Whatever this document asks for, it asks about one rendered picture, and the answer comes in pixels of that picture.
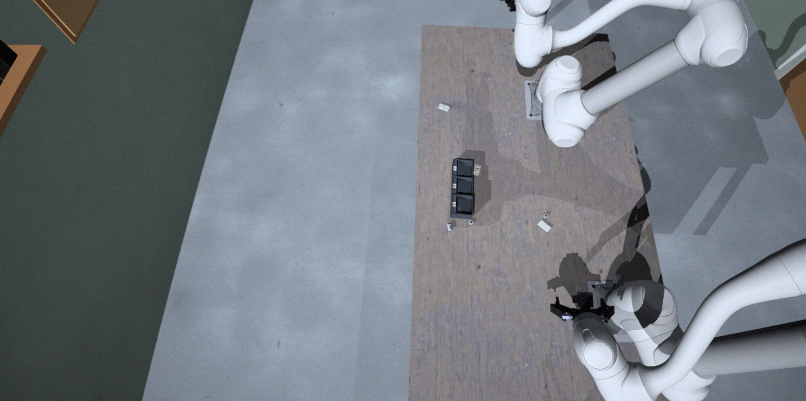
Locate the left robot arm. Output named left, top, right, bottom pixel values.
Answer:
left=572, top=238, right=806, bottom=401

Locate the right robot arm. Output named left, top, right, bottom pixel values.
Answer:
left=514, top=0, right=748, bottom=147

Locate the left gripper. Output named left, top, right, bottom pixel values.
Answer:
left=550, top=297, right=615, bottom=323

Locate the dark grey three-compartment bin rack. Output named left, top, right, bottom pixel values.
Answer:
left=450, top=159, right=473, bottom=219

